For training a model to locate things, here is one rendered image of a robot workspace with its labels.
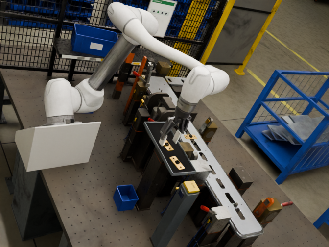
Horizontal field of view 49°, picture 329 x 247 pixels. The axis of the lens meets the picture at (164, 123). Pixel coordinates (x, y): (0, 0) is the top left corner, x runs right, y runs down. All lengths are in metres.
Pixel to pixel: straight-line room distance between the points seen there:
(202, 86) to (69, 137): 0.82
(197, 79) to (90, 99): 0.85
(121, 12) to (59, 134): 0.71
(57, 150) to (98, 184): 0.31
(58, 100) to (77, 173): 0.43
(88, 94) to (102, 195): 0.60
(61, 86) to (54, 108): 0.13
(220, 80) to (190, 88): 0.18
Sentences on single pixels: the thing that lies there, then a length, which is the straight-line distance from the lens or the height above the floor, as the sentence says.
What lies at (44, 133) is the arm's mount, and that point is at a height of 0.98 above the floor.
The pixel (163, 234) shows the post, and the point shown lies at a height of 0.83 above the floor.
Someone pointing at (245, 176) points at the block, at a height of 1.03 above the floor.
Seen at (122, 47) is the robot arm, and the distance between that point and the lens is 2.06.
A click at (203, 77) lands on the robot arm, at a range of 1.56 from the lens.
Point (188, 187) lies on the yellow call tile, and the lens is 1.67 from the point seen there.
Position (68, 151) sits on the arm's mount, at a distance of 2.10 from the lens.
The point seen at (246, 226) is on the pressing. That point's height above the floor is 1.00.
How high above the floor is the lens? 2.26
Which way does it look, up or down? 34 degrees down
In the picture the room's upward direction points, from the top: 25 degrees clockwise
